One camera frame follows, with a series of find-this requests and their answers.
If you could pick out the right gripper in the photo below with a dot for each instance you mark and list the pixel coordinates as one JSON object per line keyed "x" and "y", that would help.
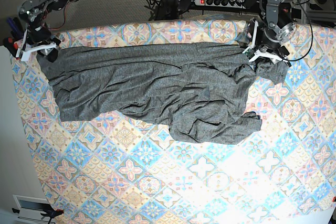
{"x": 45, "y": 48}

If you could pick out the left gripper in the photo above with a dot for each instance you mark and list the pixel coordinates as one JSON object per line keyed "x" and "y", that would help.
{"x": 258, "y": 46}

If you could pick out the grey t-shirt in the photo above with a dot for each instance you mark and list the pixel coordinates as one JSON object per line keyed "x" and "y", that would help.
{"x": 198, "y": 90}

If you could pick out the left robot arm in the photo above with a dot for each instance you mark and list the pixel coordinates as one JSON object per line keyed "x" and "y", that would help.
{"x": 270, "y": 32}

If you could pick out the red black clamp upper left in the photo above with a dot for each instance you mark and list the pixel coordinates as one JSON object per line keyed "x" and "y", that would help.
{"x": 11, "y": 46}

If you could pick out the white floor vent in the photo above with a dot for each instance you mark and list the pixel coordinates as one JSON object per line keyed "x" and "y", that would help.
{"x": 30, "y": 208}

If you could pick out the black clamp lower left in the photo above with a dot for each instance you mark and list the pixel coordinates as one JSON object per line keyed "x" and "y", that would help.
{"x": 50, "y": 213}

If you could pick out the blue handled clamp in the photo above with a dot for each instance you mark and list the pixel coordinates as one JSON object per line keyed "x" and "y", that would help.
{"x": 17, "y": 30}

